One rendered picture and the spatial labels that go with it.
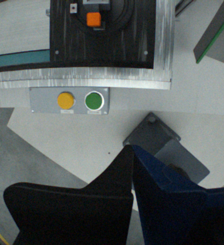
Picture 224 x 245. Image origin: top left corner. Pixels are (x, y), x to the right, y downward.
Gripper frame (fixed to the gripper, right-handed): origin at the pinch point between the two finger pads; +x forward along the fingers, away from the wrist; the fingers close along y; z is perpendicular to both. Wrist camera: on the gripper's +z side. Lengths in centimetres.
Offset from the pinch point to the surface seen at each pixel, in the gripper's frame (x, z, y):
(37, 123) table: 40, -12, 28
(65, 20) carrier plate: 28.5, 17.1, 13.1
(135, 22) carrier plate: 28.5, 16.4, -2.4
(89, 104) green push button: 28.2, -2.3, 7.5
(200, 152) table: 39, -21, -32
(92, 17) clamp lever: 17.9, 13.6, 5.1
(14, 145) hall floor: 125, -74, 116
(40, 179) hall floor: 125, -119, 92
